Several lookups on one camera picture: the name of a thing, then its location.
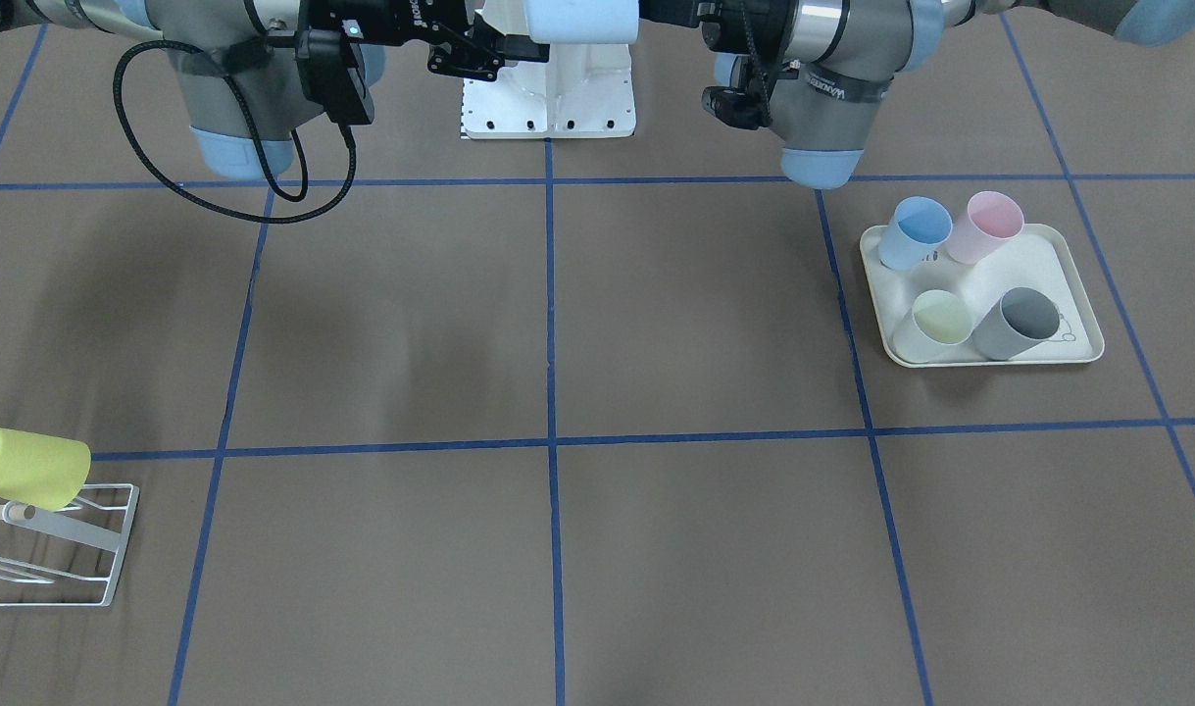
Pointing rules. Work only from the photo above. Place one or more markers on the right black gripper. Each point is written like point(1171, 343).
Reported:
point(393, 22)

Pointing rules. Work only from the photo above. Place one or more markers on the pink plastic cup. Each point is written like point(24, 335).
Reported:
point(989, 221)

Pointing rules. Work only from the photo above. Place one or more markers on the pale green plastic cup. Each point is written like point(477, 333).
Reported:
point(936, 324)

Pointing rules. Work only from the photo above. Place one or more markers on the blue plastic cup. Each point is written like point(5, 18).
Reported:
point(918, 226)
point(582, 22)

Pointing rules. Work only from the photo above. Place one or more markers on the white bear tray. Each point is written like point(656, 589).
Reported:
point(1038, 258)

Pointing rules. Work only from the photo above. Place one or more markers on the white wire cup rack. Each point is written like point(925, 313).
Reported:
point(69, 558)

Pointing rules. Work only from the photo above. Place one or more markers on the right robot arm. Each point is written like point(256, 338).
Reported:
point(251, 72)

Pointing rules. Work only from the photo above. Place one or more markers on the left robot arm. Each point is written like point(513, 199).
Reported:
point(814, 72)

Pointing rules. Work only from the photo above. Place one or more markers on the grey plastic cup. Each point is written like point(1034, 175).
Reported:
point(1021, 319)

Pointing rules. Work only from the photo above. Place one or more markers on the yellow plastic cup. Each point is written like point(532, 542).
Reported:
point(43, 471)

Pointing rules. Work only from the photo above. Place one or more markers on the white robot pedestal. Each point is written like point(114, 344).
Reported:
point(584, 91)

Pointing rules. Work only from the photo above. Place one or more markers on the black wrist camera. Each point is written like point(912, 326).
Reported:
point(332, 75)

